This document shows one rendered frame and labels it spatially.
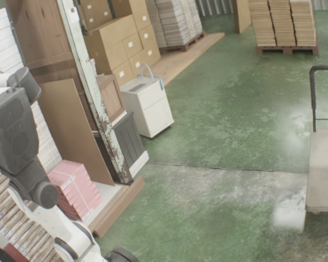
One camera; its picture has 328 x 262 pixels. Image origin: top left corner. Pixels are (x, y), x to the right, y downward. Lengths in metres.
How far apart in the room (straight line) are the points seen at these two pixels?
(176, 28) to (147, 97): 2.85
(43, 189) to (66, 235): 0.28
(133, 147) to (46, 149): 0.81
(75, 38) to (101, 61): 2.53
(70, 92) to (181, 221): 1.21
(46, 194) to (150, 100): 2.03
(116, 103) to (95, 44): 2.13
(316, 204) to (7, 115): 1.66
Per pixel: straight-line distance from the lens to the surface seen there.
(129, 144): 2.72
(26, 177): 1.27
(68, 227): 1.42
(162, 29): 5.86
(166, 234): 2.15
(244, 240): 1.98
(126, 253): 1.88
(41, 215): 1.40
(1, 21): 2.34
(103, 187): 2.63
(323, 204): 1.88
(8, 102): 1.10
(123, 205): 2.45
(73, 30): 2.16
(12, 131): 1.12
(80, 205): 2.33
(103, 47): 4.53
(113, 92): 2.57
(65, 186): 2.21
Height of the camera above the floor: 1.54
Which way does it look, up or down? 28 degrees down
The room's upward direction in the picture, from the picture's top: 16 degrees counter-clockwise
